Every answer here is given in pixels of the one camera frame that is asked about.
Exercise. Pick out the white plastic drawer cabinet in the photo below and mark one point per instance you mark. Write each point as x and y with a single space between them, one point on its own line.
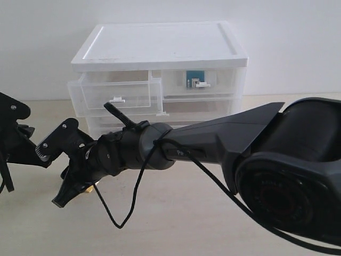
156 47

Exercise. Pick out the middle wide clear drawer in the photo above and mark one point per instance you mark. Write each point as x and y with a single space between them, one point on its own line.
197 109

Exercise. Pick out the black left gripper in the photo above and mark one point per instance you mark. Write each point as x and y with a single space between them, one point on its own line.
16 146

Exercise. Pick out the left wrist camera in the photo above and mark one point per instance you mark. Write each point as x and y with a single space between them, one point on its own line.
11 111

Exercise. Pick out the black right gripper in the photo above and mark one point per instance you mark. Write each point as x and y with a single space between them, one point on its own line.
88 163

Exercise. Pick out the bottom wide clear drawer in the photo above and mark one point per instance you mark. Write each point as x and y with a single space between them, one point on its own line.
96 129

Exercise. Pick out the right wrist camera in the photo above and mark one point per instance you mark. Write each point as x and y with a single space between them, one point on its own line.
62 139

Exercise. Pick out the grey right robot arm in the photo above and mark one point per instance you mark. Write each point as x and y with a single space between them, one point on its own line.
284 162

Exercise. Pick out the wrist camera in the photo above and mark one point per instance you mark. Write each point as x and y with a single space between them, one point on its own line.
11 111
62 139

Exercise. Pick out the white blue pill bottle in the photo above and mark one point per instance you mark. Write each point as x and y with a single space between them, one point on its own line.
194 78

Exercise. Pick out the yellow cheese wedge toy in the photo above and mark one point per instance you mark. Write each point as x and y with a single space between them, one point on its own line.
90 188

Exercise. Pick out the wide clear drawer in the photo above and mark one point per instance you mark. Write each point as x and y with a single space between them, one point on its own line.
96 129
197 109

